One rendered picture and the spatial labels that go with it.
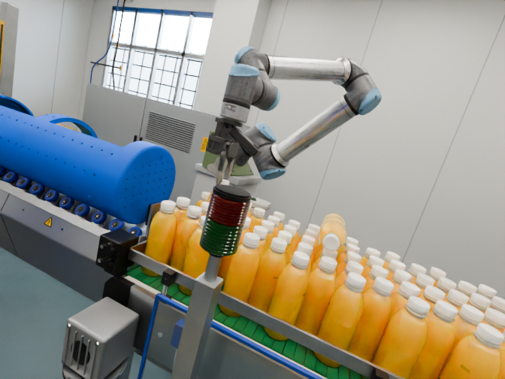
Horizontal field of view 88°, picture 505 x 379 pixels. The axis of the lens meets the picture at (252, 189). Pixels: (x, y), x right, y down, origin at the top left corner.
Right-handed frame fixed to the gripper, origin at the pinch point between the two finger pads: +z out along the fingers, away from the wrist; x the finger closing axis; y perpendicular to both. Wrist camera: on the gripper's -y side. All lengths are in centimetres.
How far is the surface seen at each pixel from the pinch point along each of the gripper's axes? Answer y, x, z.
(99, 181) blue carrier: 30.8, 19.6, 8.2
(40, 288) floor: 125, -33, 118
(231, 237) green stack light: -22.4, 43.2, -1.5
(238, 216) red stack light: -22.6, 43.0, -4.8
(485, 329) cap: -69, 19, 7
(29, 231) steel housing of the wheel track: 60, 19, 36
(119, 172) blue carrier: 25.1, 18.6, 3.6
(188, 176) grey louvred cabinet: 106, -154, 39
